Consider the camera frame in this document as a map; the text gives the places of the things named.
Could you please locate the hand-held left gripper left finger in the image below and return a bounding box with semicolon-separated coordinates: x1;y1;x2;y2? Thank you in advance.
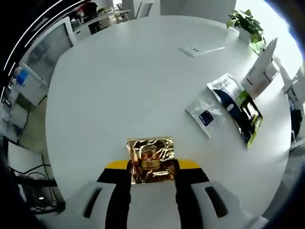
71;160;133;229

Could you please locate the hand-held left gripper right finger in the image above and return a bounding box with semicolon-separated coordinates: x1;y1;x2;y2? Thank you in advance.
174;159;239;229

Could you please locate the gold foil skincare packet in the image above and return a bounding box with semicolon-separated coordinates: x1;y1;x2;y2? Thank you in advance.
125;136;177;185

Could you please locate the silver skincare packet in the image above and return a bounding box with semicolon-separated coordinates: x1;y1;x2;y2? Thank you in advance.
185;97;226;139

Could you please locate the green black skincare packet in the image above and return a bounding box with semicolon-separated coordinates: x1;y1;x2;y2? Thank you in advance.
234;90;264;149

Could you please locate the white blue skincare packet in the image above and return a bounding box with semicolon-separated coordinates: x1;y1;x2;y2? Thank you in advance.
206;72;246;120

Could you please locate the white skincare tube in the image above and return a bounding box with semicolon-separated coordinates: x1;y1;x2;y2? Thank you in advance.
240;37;279;99

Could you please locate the white table socket panel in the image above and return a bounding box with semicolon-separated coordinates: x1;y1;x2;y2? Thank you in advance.
178;44;226;58

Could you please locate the blue bin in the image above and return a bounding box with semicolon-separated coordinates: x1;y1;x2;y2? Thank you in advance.
14;69;31;87

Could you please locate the white framed partition screen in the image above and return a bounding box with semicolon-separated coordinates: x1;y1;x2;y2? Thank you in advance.
19;16;79;72

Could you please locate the green potted plant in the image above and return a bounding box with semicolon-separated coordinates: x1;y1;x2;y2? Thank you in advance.
225;9;267;55

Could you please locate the white chair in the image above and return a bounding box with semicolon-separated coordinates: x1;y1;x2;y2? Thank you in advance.
137;0;154;18

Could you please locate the tangle of black cables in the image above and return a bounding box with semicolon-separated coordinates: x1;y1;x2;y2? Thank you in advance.
13;162;67;214

